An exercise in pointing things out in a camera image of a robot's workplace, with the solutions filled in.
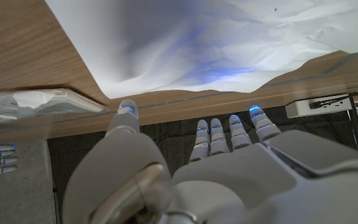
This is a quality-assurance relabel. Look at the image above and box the black backdrop stand pole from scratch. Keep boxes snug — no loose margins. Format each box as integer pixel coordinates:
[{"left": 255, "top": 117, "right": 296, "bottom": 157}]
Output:
[{"left": 348, "top": 95, "right": 358, "bottom": 155}]

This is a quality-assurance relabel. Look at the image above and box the black power strip cable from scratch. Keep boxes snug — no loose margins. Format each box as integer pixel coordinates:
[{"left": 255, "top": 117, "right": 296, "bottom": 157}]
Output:
[{"left": 308, "top": 83, "right": 358, "bottom": 110}]

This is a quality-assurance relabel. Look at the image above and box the white paper sheet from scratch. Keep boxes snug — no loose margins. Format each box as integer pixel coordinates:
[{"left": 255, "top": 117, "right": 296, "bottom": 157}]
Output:
[{"left": 44, "top": 0, "right": 358, "bottom": 100}]

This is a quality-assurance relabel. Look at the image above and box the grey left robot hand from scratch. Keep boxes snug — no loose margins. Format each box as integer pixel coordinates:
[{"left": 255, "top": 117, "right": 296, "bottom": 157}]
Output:
[{"left": 61, "top": 99, "right": 358, "bottom": 224}]

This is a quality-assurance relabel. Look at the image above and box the white power strip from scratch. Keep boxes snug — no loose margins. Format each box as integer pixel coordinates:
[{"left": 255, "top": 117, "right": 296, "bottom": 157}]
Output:
[{"left": 285, "top": 94, "right": 353, "bottom": 119}]

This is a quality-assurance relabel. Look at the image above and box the clear plastic bag with print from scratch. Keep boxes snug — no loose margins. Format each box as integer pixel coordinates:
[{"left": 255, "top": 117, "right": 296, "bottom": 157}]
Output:
[{"left": 0, "top": 88, "right": 107, "bottom": 123}]

